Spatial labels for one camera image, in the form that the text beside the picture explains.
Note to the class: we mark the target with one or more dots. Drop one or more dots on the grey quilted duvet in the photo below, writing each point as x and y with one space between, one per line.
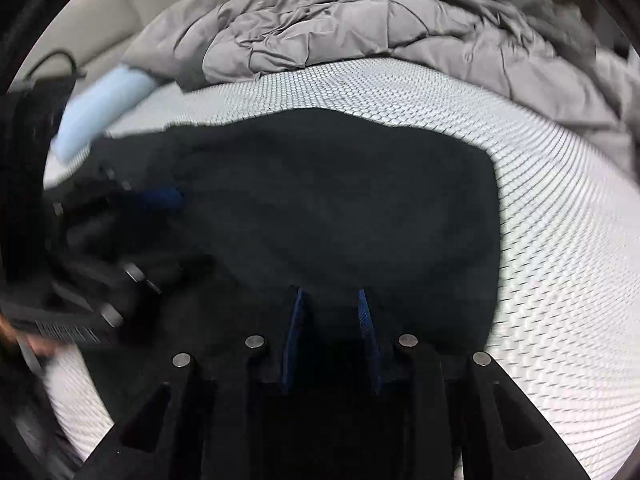
325 25

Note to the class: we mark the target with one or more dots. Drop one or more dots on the black pants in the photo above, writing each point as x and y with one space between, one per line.
325 200

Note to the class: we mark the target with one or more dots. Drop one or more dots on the light blue pillow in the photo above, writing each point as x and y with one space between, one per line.
95 110

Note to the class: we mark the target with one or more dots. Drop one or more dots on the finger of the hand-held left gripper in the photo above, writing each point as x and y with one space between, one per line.
160 199
132 280

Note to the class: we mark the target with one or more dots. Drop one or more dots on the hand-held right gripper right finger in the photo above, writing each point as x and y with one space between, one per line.
367 331

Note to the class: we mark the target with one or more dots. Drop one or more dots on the person's left hand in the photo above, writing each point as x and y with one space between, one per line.
37 347

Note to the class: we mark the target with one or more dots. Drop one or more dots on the hexagon patterned bed mattress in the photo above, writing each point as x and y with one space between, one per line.
550 260

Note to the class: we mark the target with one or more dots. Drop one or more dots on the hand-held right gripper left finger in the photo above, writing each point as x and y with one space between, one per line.
297 331

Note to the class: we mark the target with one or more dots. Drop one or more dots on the beige padded headboard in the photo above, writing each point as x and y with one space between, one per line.
125 10

